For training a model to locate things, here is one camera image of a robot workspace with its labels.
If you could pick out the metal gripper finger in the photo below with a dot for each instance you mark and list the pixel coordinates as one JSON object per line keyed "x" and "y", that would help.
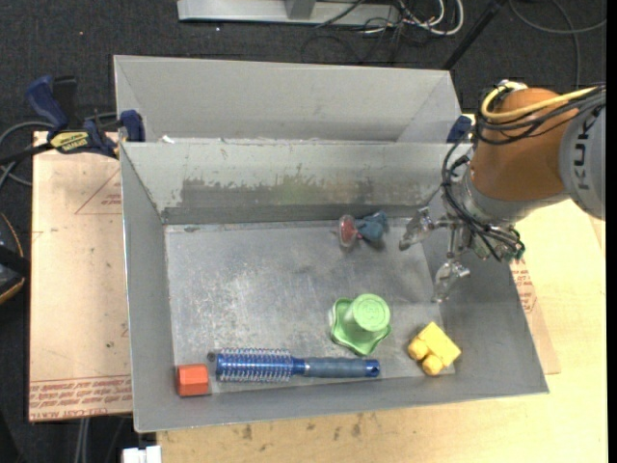
{"x": 449, "y": 278}
{"x": 418, "y": 225}

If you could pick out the blue and red small toy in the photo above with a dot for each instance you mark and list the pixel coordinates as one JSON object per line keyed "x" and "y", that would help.
{"x": 373, "y": 228}

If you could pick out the yellow toy block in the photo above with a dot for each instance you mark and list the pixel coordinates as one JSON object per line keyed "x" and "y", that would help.
{"x": 436, "y": 347}

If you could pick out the green cup with wavy rim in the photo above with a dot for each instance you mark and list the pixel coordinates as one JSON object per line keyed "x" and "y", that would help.
{"x": 368, "y": 318}

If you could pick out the grey metal bin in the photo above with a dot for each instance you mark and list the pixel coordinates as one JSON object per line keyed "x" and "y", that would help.
{"x": 270, "y": 278}

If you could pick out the blue hairbrush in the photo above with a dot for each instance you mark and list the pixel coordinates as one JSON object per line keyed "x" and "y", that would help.
{"x": 270, "y": 365}

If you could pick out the orange cube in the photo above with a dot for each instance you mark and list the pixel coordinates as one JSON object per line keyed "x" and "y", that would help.
{"x": 193, "y": 380}

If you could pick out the brown cardboard board, red print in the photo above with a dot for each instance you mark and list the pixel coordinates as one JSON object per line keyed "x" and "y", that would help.
{"x": 77, "y": 278}

